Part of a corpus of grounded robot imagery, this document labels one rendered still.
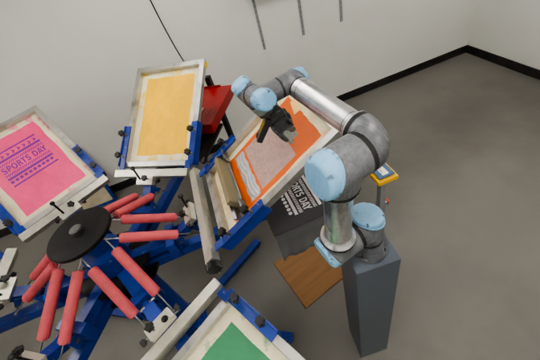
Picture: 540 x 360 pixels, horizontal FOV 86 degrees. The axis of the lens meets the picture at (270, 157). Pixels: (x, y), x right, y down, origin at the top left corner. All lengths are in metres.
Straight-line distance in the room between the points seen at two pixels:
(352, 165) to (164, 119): 1.75
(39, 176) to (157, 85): 1.01
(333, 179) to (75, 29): 2.94
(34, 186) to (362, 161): 2.22
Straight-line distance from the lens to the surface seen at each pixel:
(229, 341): 1.48
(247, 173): 1.54
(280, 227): 1.66
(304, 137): 1.36
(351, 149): 0.69
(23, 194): 2.52
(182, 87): 2.27
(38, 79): 3.54
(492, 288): 2.67
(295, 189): 1.80
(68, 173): 2.47
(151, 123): 2.30
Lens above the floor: 2.30
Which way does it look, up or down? 41 degrees down
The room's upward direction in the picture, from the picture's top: 17 degrees counter-clockwise
